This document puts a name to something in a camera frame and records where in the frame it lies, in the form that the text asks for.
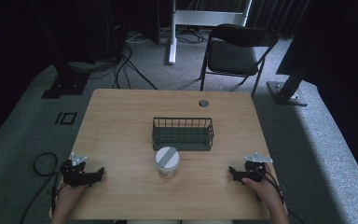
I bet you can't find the person's right hand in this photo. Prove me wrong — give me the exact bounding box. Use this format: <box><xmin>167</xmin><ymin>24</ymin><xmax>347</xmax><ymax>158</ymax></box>
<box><xmin>241</xmin><ymin>162</ymin><xmax>282</xmax><ymax>206</ymax></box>

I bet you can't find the black metal stand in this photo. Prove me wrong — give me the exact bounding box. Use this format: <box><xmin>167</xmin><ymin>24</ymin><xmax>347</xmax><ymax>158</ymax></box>
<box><xmin>27</xmin><ymin>0</ymin><xmax>91</xmax><ymax>100</ymax></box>
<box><xmin>266</xmin><ymin>62</ymin><xmax>311</xmax><ymax>107</ymax></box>

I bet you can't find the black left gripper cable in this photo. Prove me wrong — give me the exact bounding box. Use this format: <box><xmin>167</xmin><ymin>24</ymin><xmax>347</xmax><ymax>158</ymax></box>
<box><xmin>19</xmin><ymin>151</ymin><xmax>63</xmax><ymax>224</ymax></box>

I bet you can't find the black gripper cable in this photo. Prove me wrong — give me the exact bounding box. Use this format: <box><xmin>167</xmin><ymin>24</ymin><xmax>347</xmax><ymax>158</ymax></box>
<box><xmin>19</xmin><ymin>151</ymin><xmax>63</xmax><ymax>224</ymax></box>
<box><xmin>255</xmin><ymin>164</ymin><xmax>288</xmax><ymax>203</ymax></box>

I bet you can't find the white desk frame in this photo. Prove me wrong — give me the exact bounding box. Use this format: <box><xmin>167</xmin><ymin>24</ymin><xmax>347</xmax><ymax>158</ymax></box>
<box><xmin>168</xmin><ymin>0</ymin><xmax>254</xmax><ymax>65</ymax></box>

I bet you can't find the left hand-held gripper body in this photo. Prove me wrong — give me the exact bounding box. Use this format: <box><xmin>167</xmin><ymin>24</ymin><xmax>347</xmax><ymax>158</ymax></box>
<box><xmin>60</xmin><ymin>152</ymin><xmax>98</xmax><ymax>189</ymax></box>

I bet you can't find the clear jar with white lid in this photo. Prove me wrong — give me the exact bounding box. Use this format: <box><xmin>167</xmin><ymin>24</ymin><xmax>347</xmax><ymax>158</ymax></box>
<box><xmin>155</xmin><ymin>146</ymin><xmax>181</xmax><ymax>179</ymax></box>

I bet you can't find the bundle of floor cables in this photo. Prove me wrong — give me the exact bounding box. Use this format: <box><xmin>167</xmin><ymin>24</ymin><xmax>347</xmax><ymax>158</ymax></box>
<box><xmin>68</xmin><ymin>27</ymin><xmax>209</xmax><ymax>91</ymax></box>

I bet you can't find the dark wire basket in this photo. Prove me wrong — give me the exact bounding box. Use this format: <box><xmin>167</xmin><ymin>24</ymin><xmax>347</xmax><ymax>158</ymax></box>
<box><xmin>151</xmin><ymin>117</ymin><xmax>215</xmax><ymax>152</ymax></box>

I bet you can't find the person's left hand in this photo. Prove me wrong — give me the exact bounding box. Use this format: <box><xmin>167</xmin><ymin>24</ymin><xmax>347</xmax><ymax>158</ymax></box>
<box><xmin>55</xmin><ymin>182</ymin><xmax>93</xmax><ymax>217</ymax></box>

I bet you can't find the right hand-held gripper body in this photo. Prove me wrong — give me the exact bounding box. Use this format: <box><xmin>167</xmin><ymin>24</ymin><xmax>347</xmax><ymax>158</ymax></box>
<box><xmin>236</xmin><ymin>151</ymin><xmax>274</xmax><ymax>185</ymax></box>

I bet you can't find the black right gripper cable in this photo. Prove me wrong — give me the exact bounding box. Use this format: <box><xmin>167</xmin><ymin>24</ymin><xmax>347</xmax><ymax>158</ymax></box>
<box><xmin>255</xmin><ymin>164</ymin><xmax>288</xmax><ymax>203</ymax></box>

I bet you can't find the black folding chair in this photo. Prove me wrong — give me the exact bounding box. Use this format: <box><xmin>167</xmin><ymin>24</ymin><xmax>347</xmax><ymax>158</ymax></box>
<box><xmin>199</xmin><ymin>23</ymin><xmax>280</xmax><ymax>99</ymax></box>

